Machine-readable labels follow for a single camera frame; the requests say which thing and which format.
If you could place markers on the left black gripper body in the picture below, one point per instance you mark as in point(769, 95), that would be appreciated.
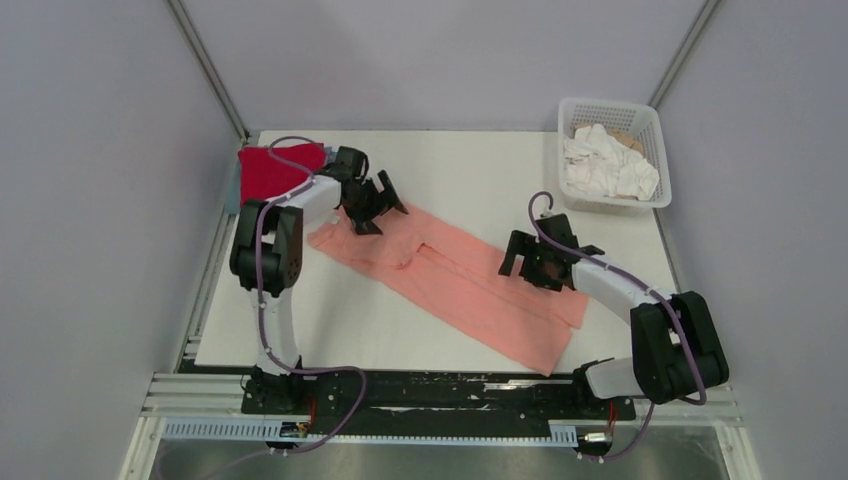
point(364, 197)

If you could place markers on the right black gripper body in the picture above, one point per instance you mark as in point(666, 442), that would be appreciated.
point(536, 271)

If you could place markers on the salmon pink t-shirt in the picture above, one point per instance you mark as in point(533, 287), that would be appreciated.
point(453, 275)

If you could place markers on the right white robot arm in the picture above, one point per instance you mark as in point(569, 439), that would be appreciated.
point(675, 350)

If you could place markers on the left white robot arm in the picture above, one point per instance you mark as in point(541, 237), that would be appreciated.
point(267, 258)

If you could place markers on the folded red t-shirt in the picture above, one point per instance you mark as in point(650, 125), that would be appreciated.
point(262, 176)

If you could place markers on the crumpled white t-shirt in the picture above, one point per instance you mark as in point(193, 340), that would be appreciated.
point(613, 173)

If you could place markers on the folded teal t-shirt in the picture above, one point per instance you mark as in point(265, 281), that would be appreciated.
point(232, 199)

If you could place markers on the beige t-shirt in basket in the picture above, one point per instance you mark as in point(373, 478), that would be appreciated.
point(598, 136)

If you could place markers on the white plastic laundry basket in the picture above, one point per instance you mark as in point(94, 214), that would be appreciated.
point(640, 121)

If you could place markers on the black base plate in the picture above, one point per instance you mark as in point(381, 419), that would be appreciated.
point(402, 403)

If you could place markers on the aluminium frame rail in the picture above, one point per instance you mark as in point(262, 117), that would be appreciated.
point(208, 406)

